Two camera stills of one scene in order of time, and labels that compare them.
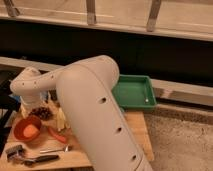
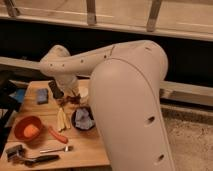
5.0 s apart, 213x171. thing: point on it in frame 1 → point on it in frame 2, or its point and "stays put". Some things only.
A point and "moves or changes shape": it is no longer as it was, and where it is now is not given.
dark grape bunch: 43,113 moves or changes shape
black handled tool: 42,158 stays put
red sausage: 56,136 stays put
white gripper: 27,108 → 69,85
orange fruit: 31,131 stays put
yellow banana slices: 61,120 stays put
